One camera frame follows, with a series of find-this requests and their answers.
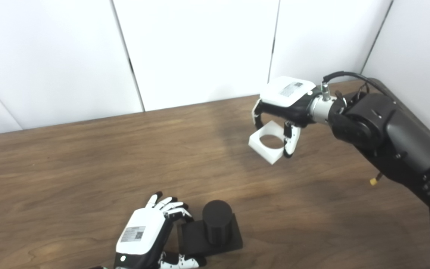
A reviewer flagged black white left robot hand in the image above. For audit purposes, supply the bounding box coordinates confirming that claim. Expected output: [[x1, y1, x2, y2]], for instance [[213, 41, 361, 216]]
[[113, 192, 207, 269]]

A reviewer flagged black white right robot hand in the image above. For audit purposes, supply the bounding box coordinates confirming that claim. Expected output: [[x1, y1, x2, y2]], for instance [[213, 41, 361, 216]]
[[252, 76, 318, 159]]

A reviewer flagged white square piece with hole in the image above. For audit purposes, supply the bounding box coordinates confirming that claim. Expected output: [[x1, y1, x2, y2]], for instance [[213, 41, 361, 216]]
[[248, 120, 294, 165]]

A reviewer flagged black peg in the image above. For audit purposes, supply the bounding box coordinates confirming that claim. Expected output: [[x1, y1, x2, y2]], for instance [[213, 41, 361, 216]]
[[178, 200, 244, 257]]

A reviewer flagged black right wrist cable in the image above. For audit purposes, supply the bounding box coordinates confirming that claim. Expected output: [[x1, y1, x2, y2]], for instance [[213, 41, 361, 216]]
[[321, 71, 430, 269]]

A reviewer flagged thin right wire yellow connector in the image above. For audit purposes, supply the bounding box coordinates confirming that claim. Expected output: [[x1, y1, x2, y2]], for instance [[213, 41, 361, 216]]
[[346, 84, 384, 186]]

